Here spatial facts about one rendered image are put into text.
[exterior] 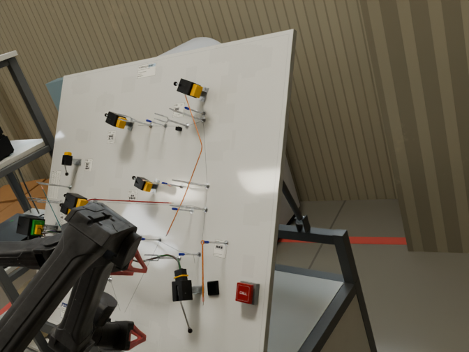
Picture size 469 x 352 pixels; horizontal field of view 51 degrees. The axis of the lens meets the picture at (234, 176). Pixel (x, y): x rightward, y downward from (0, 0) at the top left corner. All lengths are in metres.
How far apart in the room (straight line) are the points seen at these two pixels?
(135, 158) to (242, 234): 0.56
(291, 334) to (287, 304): 0.15
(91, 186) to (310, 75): 2.09
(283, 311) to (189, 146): 0.65
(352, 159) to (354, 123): 0.30
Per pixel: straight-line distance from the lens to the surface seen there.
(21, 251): 1.27
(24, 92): 2.24
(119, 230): 0.80
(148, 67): 1.83
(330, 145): 3.76
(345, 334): 1.78
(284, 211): 3.65
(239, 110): 1.47
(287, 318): 1.72
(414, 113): 2.81
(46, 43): 4.99
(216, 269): 1.45
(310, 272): 1.89
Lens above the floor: 1.90
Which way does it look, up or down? 22 degrees down
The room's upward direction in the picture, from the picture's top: 19 degrees counter-clockwise
